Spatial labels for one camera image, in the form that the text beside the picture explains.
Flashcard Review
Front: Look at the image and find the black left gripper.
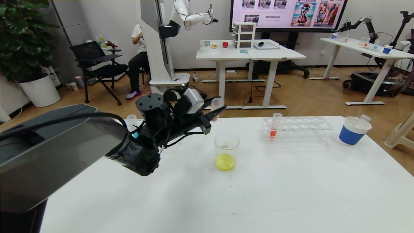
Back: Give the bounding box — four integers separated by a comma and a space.
175, 96, 227, 136

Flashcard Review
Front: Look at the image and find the red pigment test tube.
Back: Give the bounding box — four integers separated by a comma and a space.
268, 113, 283, 139
211, 98, 224, 122

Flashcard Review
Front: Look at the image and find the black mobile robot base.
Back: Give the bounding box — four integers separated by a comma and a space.
343, 71, 414, 97

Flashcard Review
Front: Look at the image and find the clear glass beaker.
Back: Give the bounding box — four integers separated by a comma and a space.
214, 132, 240, 171

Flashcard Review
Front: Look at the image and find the blue pigment test tube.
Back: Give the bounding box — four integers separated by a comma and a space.
127, 115, 140, 139

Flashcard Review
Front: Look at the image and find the white standing desk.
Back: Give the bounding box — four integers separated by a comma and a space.
243, 40, 306, 110
196, 40, 253, 110

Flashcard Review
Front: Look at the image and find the white drawer organizer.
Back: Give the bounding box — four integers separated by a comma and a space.
232, 22, 256, 50

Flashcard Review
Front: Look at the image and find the white humanoid robot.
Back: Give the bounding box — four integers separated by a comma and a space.
140, 0, 219, 97

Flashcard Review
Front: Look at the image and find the grey flat tray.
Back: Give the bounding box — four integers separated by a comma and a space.
253, 42, 280, 50

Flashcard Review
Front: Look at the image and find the black display stand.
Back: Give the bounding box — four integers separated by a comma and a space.
246, 32, 309, 79

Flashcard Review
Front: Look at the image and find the person in white shirt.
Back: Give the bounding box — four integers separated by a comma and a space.
126, 23, 152, 100

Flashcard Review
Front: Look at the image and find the black office chair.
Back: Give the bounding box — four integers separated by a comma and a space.
70, 41, 129, 105

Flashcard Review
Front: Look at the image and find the blue white paper cup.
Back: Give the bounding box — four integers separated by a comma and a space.
339, 116, 372, 146

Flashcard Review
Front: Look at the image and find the long white desk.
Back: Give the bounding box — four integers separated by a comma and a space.
319, 38, 414, 106

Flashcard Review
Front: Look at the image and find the white plant pot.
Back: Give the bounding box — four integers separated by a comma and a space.
18, 73, 61, 107

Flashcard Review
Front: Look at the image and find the green leafy plant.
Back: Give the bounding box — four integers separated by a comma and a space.
0, 0, 60, 83

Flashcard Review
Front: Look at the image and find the black tripod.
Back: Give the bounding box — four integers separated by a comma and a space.
390, 11, 414, 49

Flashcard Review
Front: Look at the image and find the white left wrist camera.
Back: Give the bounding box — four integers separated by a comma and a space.
176, 88, 205, 114

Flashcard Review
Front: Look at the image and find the black floor cable bundle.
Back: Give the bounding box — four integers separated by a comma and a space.
243, 80, 282, 105

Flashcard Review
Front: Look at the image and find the large wall display screen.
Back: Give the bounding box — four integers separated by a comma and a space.
230, 0, 348, 33

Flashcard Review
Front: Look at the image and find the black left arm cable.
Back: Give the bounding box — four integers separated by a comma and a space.
0, 111, 129, 143

